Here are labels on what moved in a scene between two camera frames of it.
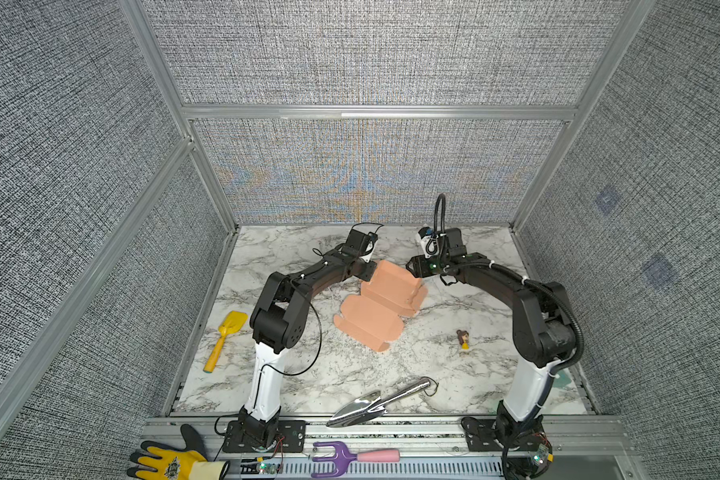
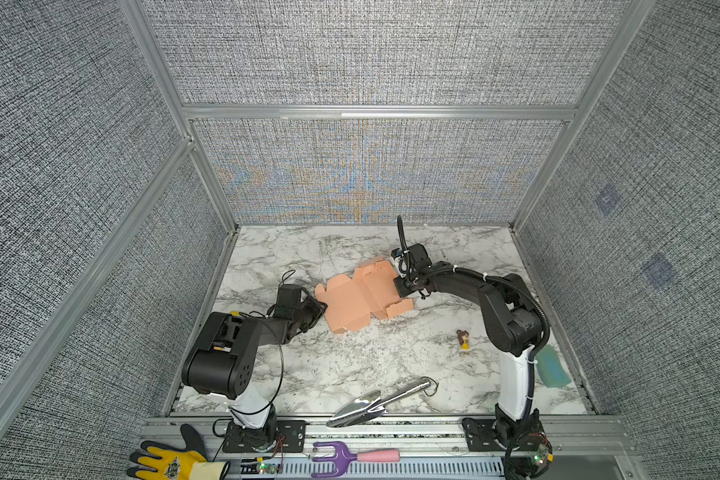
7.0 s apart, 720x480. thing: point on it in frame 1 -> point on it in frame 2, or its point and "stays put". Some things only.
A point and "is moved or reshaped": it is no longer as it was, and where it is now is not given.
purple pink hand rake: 343,456 stays put
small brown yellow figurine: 463,338 stays put
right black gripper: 418,269 -> 398,287
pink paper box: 375,318 is moved or reshaped
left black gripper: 367,276 -> 316,311
